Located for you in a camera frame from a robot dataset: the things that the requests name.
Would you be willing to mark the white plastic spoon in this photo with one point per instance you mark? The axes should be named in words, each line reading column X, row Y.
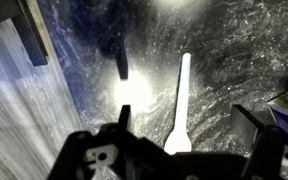
column 178, row 140

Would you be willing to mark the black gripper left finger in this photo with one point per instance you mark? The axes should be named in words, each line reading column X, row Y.
column 124, row 120

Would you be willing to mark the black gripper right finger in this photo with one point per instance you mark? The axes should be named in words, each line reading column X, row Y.
column 245, row 126

